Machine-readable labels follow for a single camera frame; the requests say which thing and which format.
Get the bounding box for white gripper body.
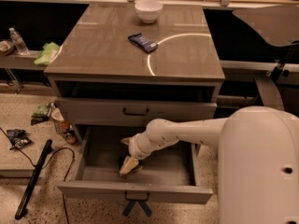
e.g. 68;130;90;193
128;132;156;160

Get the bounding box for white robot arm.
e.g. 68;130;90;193
120;106;299;224

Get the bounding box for open grey bottom drawer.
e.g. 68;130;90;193
57;126;213;204

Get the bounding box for closed grey upper drawer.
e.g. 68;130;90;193
57;97;217;127

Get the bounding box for grey drawer cabinet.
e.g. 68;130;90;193
45;3;225;139

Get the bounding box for snack cup on floor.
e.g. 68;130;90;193
51;108;78;145

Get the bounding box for green chip bag on floor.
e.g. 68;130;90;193
31;103;52;125

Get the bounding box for black long bar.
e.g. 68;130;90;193
15;139;52;220

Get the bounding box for blue snack packet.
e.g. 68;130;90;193
128;33;158;53

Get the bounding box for blue chip bag on floor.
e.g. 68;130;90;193
7;129;32;149

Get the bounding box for green cloth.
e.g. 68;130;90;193
34;42;60;65

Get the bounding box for white bowl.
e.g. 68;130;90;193
135;0;163;23

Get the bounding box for clear plastic water bottle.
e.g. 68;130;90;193
9;27;29;55

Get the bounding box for woven bowl on shelf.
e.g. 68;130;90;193
0;40;15;56

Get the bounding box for black office chair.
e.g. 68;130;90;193
233;6;299;111

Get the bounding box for black cable on floor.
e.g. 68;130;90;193
0;128;76;224

